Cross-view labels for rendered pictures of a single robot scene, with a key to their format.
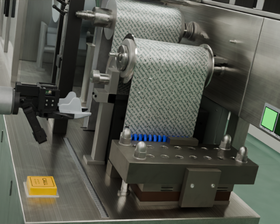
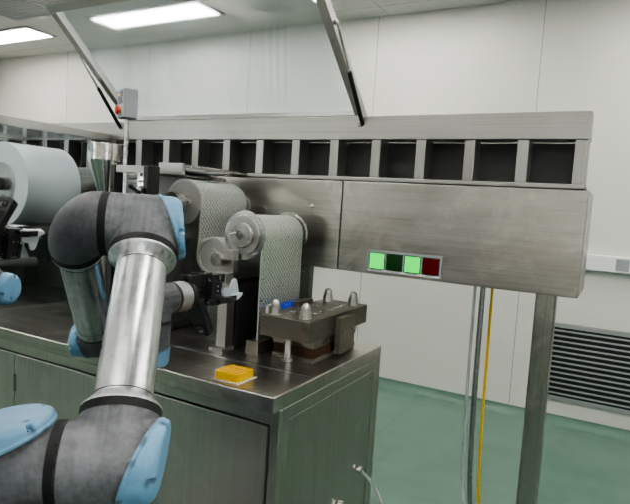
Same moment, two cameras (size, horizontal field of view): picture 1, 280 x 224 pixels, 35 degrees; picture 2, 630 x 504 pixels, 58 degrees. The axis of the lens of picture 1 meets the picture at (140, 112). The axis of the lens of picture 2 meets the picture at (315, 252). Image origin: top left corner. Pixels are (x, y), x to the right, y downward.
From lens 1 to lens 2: 0.97 m
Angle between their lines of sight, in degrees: 39
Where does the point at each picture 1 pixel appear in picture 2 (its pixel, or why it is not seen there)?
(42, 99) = (213, 286)
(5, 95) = (187, 289)
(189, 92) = (294, 257)
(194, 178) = (344, 325)
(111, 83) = (234, 263)
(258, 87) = (354, 238)
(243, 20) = (317, 186)
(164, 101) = (281, 269)
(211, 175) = (351, 319)
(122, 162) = (292, 328)
